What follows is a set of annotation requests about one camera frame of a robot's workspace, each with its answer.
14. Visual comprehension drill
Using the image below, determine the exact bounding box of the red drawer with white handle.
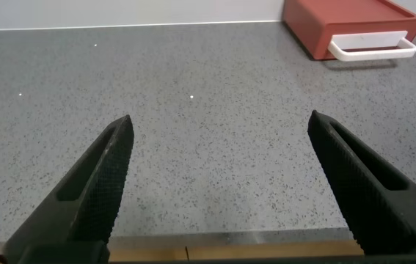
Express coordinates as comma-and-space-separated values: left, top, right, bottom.
313, 16, 416, 63

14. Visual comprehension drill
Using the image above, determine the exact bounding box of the red drawer case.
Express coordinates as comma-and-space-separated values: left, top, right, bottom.
282, 0, 416, 61

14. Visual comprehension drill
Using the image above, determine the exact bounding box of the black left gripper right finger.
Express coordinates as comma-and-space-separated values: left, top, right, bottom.
307, 109, 416, 257

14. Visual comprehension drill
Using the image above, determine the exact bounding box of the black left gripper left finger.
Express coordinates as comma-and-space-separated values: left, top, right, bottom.
3, 114, 136, 264

